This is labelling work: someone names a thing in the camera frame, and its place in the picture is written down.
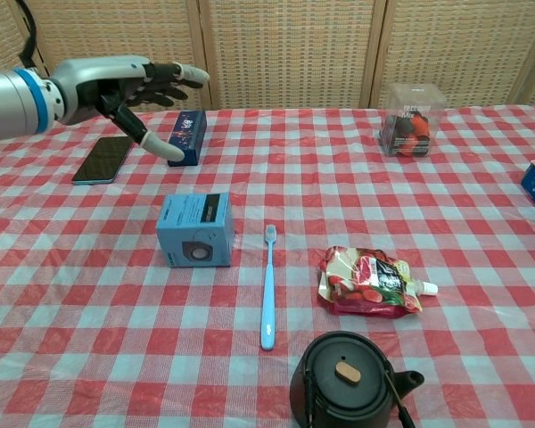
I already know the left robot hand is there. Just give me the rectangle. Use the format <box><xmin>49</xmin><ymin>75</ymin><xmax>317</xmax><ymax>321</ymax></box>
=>
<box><xmin>49</xmin><ymin>54</ymin><xmax>210</xmax><ymax>161</ymax></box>

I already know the small light blue box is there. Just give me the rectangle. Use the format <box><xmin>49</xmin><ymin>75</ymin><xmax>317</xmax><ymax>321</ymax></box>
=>
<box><xmin>154</xmin><ymin>191</ymin><xmax>234</xmax><ymax>268</ymax></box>

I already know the long dark blue box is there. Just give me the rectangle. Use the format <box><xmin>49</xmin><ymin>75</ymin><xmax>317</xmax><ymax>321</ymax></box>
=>
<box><xmin>166</xmin><ymin>109</ymin><xmax>208</xmax><ymax>169</ymax></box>

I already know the red white checkered tablecloth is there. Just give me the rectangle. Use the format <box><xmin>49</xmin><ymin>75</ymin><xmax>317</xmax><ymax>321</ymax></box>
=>
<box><xmin>0</xmin><ymin>101</ymin><xmax>535</xmax><ymax>428</ymax></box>

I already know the light blue toothbrush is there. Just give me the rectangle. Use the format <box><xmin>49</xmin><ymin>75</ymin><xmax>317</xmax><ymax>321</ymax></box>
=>
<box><xmin>259</xmin><ymin>224</ymin><xmax>279</xmax><ymax>350</ymax></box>

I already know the black smartphone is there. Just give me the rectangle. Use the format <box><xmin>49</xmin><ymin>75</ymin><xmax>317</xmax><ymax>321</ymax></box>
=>
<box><xmin>70</xmin><ymin>135</ymin><xmax>136</xmax><ymax>185</ymax></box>

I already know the woven folding screen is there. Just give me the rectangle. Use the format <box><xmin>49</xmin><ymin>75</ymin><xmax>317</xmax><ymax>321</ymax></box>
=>
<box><xmin>0</xmin><ymin>0</ymin><xmax>535</xmax><ymax>112</ymax></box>

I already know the clear bag of snacks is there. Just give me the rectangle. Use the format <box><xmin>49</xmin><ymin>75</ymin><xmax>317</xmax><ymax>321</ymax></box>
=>
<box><xmin>378</xmin><ymin>82</ymin><xmax>445</xmax><ymax>159</ymax></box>

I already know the red strawberry drink pouch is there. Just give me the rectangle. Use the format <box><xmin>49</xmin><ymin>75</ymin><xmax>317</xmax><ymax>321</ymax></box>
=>
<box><xmin>316</xmin><ymin>246</ymin><xmax>440</xmax><ymax>318</ymax></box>

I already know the black teapot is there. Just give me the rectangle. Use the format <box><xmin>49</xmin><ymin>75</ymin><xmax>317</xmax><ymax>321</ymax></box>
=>
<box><xmin>288</xmin><ymin>330</ymin><xmax>426</xmax><ymax>428</ymax></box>

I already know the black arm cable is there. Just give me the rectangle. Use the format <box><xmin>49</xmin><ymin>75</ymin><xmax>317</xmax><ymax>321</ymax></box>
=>
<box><xmin>16</xmin><ymin>0</ymin><xmax>50</xmax><ymax>77</ymax></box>

